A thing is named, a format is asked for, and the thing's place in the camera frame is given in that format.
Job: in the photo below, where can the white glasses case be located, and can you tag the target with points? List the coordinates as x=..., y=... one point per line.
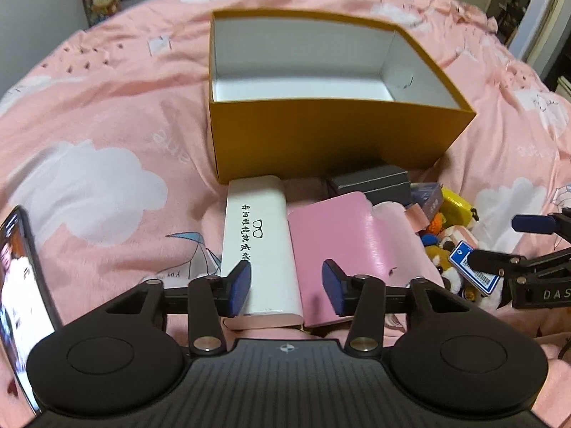
x=256, y=230

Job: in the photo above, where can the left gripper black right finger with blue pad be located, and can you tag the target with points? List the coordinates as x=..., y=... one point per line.
x=363, y=298

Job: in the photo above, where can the dark olive small box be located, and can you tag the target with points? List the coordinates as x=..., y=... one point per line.
x=385, y=183

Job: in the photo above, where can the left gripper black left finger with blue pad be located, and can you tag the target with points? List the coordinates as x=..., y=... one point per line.
x=211, y=298

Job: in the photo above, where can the pink fabric pouch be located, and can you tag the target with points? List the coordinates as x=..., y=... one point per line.
x=405, y=248

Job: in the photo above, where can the red panda plush toy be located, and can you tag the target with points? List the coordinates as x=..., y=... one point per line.
x=439, y=242

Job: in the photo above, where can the pink cloud-print duvet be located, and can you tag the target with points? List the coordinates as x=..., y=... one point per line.
x=107, y=145

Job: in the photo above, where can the smartphone with lit screen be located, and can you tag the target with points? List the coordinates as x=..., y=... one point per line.
x=28, y=314

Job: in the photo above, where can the small blue card box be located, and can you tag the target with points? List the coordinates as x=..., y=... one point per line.
x=428, y=196

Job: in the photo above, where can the pink leather wallet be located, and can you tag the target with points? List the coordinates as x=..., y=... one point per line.
x=345, y=230

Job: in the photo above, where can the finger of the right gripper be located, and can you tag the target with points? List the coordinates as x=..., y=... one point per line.
x=536, y=224
x=496, y=263

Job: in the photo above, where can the orange cardboard storage box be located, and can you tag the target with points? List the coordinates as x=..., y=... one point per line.
x=297, y=94

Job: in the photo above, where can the yellow plastic toy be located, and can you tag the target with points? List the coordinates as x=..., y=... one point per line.
x=456, y=210

